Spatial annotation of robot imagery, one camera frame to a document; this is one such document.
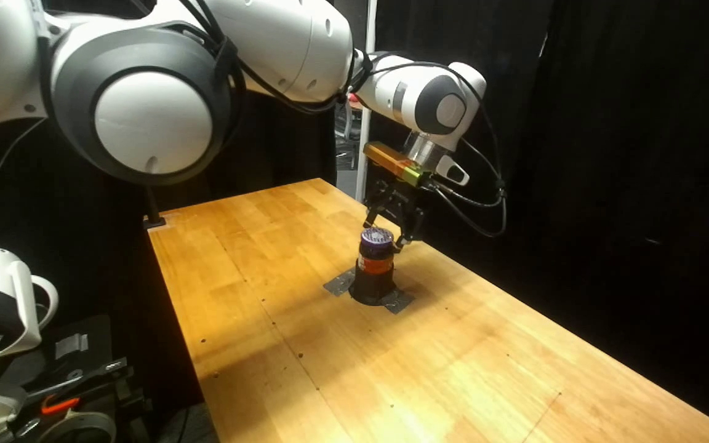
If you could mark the black clamp with orange trigger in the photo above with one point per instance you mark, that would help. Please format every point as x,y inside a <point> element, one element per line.
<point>59,404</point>

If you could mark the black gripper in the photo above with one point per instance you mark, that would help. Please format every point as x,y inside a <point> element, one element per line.
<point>401,196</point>

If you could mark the grey tape patch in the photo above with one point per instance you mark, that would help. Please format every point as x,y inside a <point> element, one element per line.
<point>338,285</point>

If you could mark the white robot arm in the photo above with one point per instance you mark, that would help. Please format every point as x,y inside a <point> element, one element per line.
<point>272,41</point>

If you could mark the small black table clamp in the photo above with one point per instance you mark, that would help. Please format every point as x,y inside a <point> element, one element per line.
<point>154,217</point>

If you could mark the dark cup with purple top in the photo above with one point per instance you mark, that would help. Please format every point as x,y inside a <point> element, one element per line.
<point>373,287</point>

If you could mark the grey tape roll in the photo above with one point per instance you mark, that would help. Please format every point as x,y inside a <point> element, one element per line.
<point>74,425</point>

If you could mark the black curtain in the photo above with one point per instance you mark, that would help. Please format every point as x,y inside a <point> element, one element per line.
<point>632,163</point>

